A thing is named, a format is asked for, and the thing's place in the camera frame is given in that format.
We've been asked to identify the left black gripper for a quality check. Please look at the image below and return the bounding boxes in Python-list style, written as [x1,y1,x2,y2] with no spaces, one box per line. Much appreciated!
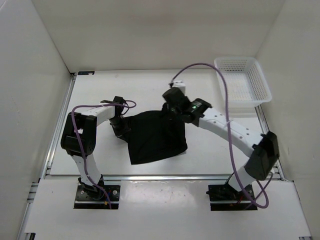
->
[109,117,131,142]

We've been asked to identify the black shorts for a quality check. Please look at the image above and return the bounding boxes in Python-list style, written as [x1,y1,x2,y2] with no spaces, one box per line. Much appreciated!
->
[120,103,188,165]

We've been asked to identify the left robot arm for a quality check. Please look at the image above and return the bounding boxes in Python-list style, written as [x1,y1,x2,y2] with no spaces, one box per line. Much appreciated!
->
[60,103,131,202]

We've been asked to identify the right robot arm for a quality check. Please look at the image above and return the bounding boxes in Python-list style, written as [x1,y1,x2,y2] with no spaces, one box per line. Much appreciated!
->
[170,97,280,200]

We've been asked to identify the white perforated plastic basket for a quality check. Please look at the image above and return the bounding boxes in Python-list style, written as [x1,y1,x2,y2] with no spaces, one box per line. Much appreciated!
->
[214,56,272,108]

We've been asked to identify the small dark label sticker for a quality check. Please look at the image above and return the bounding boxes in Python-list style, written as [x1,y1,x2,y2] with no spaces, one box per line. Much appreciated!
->
[77,71,95,76]

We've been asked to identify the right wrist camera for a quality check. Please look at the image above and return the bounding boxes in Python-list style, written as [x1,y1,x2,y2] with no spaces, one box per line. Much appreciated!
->
[162,79,191,112]

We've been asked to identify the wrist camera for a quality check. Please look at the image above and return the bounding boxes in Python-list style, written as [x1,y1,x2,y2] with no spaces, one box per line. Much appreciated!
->
[100,96,126,112]
[162,79,191,112]

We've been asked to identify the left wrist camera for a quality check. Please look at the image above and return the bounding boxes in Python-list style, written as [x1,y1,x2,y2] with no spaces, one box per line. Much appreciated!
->
[100,96,126,112]

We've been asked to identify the aluminium left rail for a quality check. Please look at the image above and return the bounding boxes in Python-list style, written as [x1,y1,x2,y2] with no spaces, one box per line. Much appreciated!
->
[42,72,77,178]

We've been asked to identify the aluminium rail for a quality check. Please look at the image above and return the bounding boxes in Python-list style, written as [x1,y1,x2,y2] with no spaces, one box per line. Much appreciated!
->
[49,174,283,182]
[42,72,77,178]

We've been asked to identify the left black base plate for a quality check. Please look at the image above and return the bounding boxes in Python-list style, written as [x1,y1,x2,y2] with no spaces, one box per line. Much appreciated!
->
[73,185,121,210]

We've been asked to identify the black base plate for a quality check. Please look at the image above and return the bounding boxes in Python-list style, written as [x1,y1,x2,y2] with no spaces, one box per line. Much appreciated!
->
[206,184,258,212]
[73,185,121,210]

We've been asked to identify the aluminium front rail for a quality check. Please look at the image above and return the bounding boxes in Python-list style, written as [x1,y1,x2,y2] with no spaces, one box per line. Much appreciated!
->
[49,174,283,182]

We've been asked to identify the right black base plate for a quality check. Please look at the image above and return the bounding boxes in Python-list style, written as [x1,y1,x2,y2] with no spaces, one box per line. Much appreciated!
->
[206,184,258,212]

